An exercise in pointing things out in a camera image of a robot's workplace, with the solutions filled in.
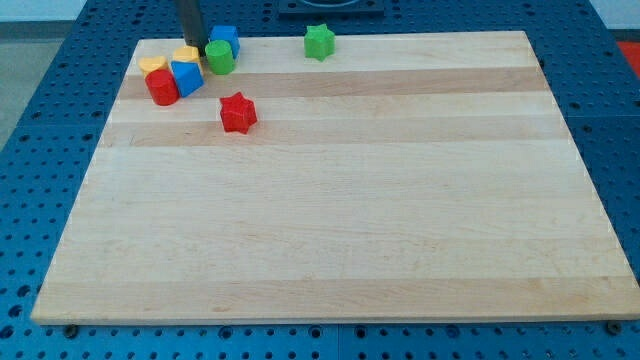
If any blue cube block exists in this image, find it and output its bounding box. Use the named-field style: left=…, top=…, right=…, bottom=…
left=209, top=25, right=240, bottom=59

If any wooden board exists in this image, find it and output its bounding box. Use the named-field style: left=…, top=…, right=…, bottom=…
left=31, top=31, right=639, bottom=325

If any red star block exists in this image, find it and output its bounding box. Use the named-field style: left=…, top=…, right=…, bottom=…
left=219, top=92, right=258, bottom=135

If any green star block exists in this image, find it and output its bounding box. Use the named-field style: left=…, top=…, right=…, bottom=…
left=304, top=24, right=335, bottom=61

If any green cylinder block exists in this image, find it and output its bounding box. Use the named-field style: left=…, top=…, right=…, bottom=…
left=205, top=40, right=235, bottom=75

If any blue triangular block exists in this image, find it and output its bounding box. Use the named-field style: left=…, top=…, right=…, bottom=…
left=171, top=61, right=204, bottom=97

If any red cylinder block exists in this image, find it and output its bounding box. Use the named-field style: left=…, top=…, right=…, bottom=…
left=145, top=69, right=180, bottom=106

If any yellow pentagon block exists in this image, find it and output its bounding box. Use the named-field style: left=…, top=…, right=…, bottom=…
left=172, top=45, right=203, bottom=72

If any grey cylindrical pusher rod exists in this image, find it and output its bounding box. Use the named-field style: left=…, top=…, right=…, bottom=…
left=174, top=0, right=209, bottom=57

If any yellow heart block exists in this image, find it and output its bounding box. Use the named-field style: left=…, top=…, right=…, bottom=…
left=137, top=56, right=169, bottom=78

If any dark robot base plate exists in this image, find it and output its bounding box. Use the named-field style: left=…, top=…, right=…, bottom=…
left=275, top=0, right=385, bottom=18

